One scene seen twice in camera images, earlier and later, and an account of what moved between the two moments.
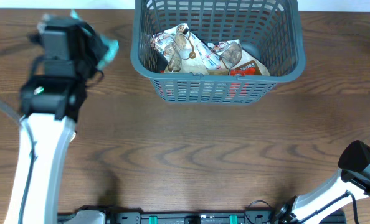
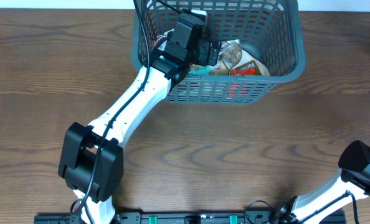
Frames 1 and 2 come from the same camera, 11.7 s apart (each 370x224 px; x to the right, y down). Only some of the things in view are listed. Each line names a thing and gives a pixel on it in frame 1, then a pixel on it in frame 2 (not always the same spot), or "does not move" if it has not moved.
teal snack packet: x=112 y=45 -> x=202 y=70
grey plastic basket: x=271 y=29 does not move
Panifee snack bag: x=233 y=56 does not move
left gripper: x=95 y=41 -> x=207 y=58
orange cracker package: x=239 y=89 does not move
